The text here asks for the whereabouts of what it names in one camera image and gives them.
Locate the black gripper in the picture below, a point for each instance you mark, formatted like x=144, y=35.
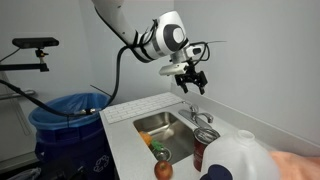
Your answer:
x=191, y=76

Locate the chrome sink tap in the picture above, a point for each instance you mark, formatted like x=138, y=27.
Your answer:
x=194, y=116

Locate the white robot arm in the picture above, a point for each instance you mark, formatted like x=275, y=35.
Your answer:
x=166, y=37

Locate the stainless steel sink basin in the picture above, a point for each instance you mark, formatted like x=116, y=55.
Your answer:
x=175, y=137

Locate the white brick tile mat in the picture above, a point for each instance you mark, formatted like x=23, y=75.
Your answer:
x=119, y=112

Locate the red apple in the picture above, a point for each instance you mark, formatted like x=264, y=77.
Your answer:
x=163, y=170

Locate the clear plastic milk jug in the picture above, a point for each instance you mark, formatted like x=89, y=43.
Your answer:
x=237, y=156

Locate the peach cloth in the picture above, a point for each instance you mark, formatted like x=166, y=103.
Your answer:
x=295, y=167

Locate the blue recycling bin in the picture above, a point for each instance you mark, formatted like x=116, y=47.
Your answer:
x=81, y=141

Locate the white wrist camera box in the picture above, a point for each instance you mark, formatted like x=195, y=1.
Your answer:
x=174, y=69

